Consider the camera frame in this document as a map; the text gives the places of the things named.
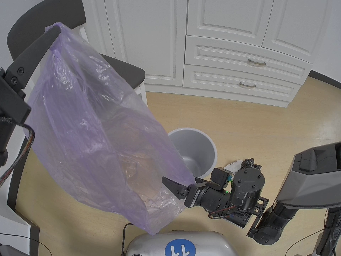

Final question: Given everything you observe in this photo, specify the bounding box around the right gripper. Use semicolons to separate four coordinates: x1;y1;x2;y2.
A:
162;177;232;213

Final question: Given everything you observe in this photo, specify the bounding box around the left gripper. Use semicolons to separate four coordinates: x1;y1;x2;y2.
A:
0;26;62;125

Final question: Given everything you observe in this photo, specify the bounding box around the purple plastic bag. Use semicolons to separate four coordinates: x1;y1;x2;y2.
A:
27;22;197;236

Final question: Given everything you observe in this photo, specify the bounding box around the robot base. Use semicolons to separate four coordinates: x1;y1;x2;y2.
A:
125;231;239;256

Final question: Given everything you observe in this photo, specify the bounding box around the pale grey trash bin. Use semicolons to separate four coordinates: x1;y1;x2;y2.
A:
167;128;217;181

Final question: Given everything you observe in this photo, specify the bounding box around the crumpled black plastic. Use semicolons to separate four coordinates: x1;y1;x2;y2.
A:
240;158;263;170

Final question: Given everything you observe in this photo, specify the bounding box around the crumpled white paper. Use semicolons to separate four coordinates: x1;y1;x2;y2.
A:
223;160;244;172

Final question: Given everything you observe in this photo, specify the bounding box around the white chair with grey seat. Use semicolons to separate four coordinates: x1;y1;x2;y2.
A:
7;0;147;109

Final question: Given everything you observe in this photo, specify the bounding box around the white wardrobe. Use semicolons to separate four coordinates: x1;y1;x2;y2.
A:
43;0;314;109

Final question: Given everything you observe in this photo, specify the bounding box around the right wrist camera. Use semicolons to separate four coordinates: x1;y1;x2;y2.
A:
210;167;234;190

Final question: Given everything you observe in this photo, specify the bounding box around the braided black cable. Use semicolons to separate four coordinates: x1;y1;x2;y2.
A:
208;206;237;220
0;116;36;189

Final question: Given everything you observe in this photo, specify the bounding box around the thin black cable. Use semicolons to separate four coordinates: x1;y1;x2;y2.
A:
0;233;51;256
287;230;325;256

